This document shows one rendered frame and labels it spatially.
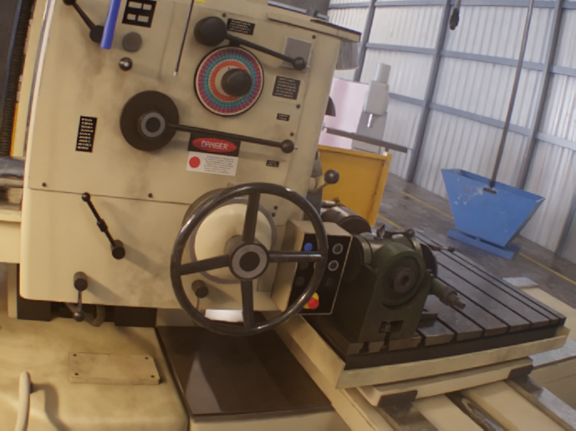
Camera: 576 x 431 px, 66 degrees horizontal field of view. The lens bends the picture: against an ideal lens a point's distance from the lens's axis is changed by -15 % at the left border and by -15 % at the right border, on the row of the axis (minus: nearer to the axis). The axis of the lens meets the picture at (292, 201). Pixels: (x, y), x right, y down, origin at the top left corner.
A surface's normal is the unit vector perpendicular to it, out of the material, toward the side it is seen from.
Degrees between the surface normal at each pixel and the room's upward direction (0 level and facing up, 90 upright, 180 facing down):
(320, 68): 90
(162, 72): 90
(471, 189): 90
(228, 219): 63
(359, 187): 90
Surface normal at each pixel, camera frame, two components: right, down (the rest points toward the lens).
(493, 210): -0.59, 0.07
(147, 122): 0.40, 0.30
